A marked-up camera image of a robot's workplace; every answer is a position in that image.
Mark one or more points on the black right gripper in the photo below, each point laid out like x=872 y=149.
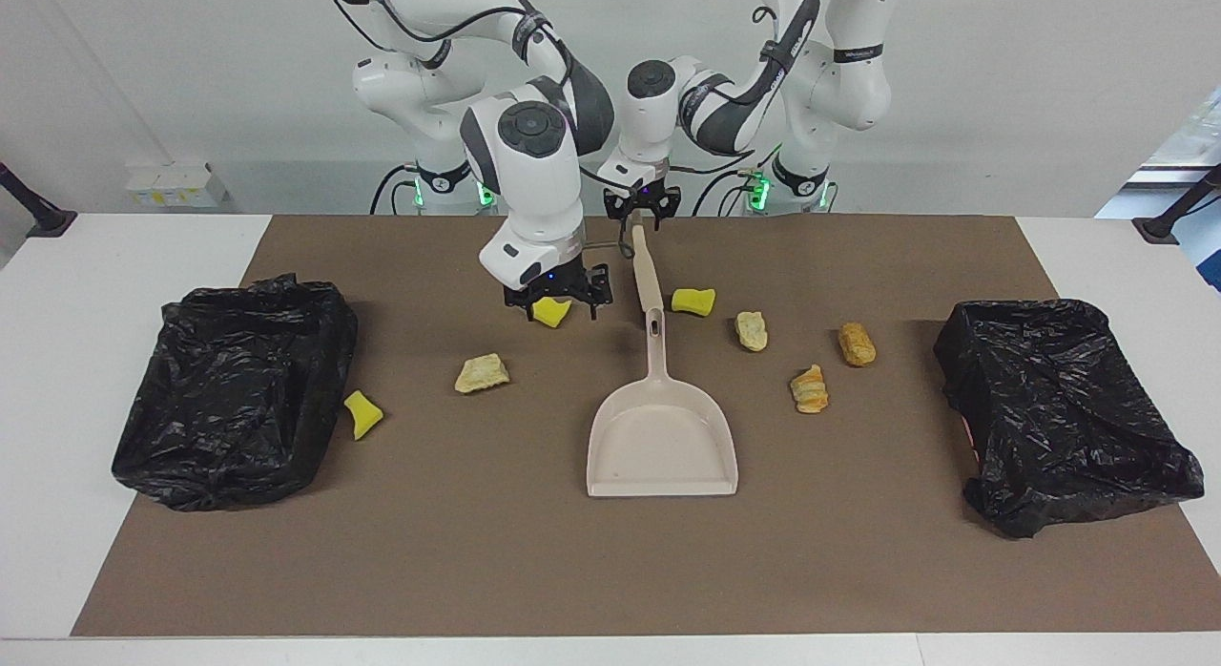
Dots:
x=555 y=284

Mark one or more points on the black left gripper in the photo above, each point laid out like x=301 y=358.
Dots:
x=646 y=195

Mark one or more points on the yellow sponge piece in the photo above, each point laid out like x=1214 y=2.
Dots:
x=362 y=415
x=693 y=301
x=551 y=314

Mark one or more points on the beige hand brush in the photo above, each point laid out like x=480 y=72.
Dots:
x=646 y=265

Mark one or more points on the pale torn bread chunk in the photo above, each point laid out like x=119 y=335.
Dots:
x=482 y=373

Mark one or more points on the pale oval bread roll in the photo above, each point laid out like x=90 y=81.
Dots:
x=751 y=332

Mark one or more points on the beige plastic dustpan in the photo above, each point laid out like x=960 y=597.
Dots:
x=663 y=437

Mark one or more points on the brown bread roll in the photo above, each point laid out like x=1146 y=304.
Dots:
x=857 y=344

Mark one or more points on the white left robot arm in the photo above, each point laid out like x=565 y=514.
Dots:
x=839 y=84

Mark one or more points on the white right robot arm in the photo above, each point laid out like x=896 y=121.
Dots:
x=534 y=189

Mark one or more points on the black trash bag bin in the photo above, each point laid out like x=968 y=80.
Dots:
x=1059 y=408
x=229 y=399

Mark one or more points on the brown table mat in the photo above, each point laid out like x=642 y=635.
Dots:
x=572 y=571

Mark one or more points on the black stand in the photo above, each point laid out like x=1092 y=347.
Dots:
x=33 y=213
x=1178 y=213

